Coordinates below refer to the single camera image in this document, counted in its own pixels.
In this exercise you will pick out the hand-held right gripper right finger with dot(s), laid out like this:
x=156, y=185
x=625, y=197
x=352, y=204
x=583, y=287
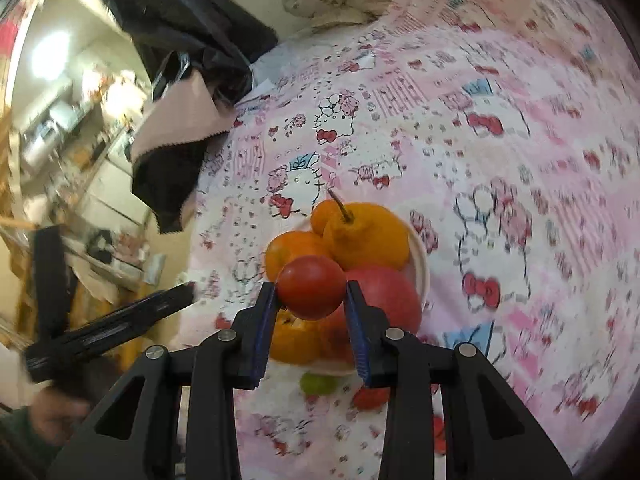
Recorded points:
x=356, y=335

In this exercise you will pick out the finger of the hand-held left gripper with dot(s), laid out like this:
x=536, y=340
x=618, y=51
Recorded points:
x=125, y=317
x=50, y=280

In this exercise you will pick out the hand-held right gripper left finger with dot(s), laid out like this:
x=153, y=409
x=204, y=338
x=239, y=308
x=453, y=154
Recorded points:
x=265, y=330

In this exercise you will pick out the small tangerine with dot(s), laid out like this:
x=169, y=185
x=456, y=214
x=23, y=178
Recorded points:
x=325, y=215
x=336, y=337

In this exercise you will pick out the large orange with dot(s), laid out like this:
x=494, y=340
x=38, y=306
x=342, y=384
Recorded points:
x=295, y=340

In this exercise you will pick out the red yellow apple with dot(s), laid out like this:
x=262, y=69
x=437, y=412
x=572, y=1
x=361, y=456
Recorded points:
x=387, y=300

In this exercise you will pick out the red cherry tomato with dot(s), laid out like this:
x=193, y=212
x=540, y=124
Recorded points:
x=311, y=287
x=370, y=397

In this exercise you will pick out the white bowl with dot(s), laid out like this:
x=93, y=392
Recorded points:
x=419, y=270

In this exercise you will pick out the person's left forearm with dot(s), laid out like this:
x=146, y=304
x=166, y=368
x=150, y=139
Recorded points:
x=20, y=435

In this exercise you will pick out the person's left hand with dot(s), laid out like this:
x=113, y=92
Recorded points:
x=60, y=415

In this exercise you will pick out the small green fruit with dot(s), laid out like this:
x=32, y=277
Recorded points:
x=317, y=384

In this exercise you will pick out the orange with brown patch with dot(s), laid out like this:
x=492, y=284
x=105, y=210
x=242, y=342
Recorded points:
x=290, y=255

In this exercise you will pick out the yellow pear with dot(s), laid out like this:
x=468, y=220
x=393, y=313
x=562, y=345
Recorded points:
x=370, y=237

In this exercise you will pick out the cluttered shelving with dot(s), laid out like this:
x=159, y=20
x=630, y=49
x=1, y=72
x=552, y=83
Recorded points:
x=100, y=175

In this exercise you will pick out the pink and black cloth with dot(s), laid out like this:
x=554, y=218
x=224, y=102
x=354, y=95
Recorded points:
x=175, y=125

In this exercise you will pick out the pink cartoon printed blanket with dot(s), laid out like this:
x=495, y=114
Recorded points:
x=475, y=160

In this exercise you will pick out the ceiling light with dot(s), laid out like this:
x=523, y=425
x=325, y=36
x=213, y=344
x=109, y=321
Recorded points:
x=50, y=55

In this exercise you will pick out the white paper sheet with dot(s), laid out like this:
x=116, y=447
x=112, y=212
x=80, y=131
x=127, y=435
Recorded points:
x=265, y=72

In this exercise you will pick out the black jacket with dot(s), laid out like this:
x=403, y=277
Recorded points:
x=190, y=20

